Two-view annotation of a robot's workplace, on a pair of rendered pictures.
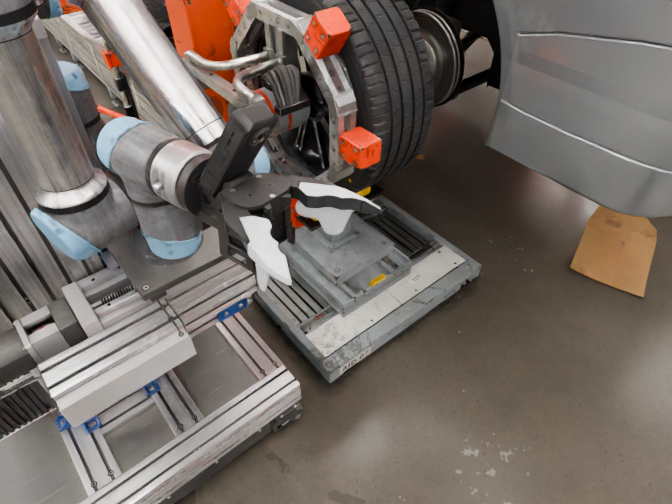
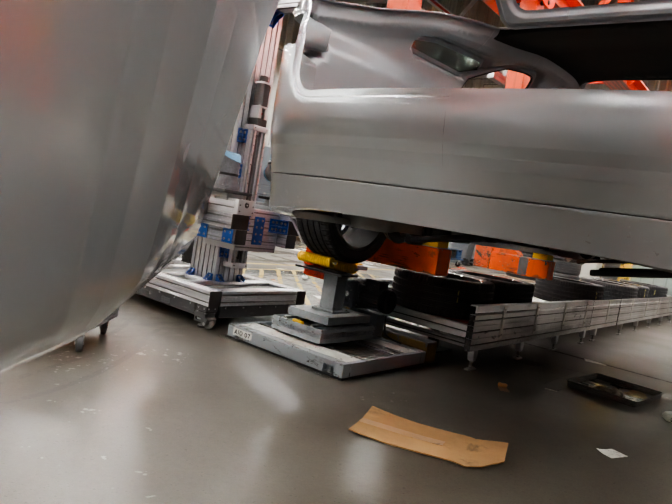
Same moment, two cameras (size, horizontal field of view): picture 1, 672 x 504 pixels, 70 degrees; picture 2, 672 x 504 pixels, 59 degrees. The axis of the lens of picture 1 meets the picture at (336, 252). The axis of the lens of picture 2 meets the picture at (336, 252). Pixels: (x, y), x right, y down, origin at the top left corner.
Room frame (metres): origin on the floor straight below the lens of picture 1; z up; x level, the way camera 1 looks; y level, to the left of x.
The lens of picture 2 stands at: (0.65, -3.34, 0.79)
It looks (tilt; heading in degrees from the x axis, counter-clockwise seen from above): 4 degrees down; 77
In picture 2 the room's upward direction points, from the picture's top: 9 degrees clockwise
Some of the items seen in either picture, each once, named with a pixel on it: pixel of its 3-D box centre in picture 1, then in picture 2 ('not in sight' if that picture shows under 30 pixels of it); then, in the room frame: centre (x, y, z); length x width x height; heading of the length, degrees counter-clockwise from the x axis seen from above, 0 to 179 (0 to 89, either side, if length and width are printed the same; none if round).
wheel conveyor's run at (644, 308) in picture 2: not in sight; (642, 303); (7.34, 4.50, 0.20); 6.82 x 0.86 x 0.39; 39
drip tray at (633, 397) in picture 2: not in sight; (614, 388); (3.20, -0.27, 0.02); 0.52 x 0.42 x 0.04; 33
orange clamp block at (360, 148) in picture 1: (359, 148); not in sight; (1.10, -0.06, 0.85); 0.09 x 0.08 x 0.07; 39
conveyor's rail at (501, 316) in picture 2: not in sight; (543, 317); (3.20, 0.60, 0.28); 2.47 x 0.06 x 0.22; 39
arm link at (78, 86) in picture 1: (62, 92); not in sight; (1.15, 0.69, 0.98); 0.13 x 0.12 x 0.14; 115
